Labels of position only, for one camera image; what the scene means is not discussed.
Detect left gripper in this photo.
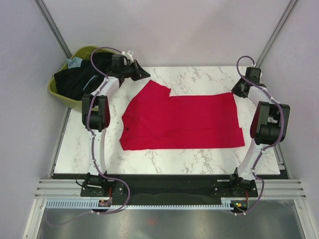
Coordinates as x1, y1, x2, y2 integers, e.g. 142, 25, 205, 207
122, 60, 151, 82

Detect red t shirt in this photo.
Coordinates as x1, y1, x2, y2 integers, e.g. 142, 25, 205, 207
120, 80, 245, 150

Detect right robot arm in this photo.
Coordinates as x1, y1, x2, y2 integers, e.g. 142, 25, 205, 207
228, 67, 291, 196

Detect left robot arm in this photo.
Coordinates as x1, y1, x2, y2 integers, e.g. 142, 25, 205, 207
82, 52, 151, 196

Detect light blue t shirt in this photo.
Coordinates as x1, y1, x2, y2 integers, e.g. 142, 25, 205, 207
66, 57, 83, 69

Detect black t shirt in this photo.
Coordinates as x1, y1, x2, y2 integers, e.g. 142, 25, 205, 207
54, 52, 113, 101

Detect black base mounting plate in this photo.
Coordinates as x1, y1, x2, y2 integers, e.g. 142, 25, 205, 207
80, 174, 258, 204

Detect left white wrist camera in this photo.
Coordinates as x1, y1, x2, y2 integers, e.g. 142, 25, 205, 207
122, 50, 134, 61

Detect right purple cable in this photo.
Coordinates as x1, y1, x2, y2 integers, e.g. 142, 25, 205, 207
236, 55, 286, 217

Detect purple cable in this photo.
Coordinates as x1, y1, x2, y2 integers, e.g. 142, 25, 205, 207
84, 46, 132, 227
236, 55, 286, 217

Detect right aluminium frame post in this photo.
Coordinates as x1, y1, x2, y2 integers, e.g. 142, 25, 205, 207
256, 0, 299, 68

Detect aluminium frame post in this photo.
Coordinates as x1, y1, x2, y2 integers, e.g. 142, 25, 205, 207
34, 0, 72, 59
256, 0, 299, 68

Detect left aluminium frame post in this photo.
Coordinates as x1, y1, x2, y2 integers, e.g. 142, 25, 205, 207
34, 0, 72, 59

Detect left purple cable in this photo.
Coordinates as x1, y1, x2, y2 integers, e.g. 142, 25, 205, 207
84, 46, 132, 227

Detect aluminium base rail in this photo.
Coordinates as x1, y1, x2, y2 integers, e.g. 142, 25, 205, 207
35, 179, 306, 200

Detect white slotted cable duct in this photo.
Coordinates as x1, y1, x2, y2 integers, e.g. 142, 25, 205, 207
45, 196, 233, 210

